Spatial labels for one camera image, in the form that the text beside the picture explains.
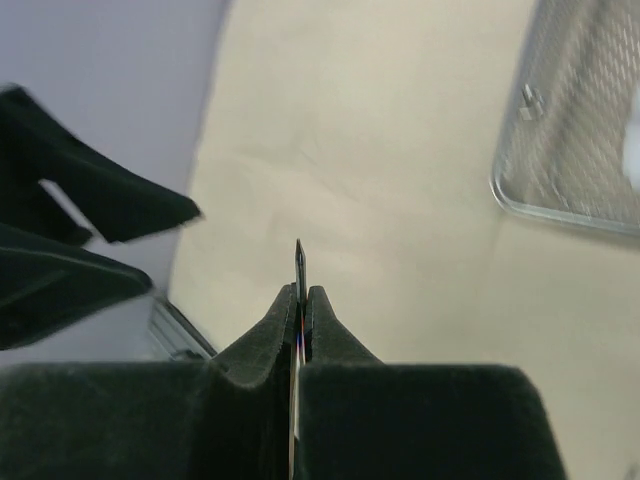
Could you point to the white gauze pad left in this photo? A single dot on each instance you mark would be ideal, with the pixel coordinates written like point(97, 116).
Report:
point(631, 152)

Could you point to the wire mesh instrument tray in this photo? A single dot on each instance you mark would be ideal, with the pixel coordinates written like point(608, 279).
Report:
point(559, 154)

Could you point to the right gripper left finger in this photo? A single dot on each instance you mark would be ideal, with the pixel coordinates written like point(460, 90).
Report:
point(220, 418)

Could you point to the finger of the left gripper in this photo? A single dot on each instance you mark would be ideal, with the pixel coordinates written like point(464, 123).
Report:
point(47, 286)
point(121, 205)

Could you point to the curved steel clamp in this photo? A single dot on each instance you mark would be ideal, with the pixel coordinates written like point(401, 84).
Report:
point(298, 351)

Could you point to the beige surgical wrap cloth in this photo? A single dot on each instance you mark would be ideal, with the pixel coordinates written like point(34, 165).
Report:
point(364, 131)

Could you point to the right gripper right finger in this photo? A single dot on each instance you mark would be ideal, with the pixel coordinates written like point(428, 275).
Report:
point(361, 418)

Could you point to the aluminium extrusion rail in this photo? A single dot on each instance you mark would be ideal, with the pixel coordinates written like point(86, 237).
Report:
point(172, 335)

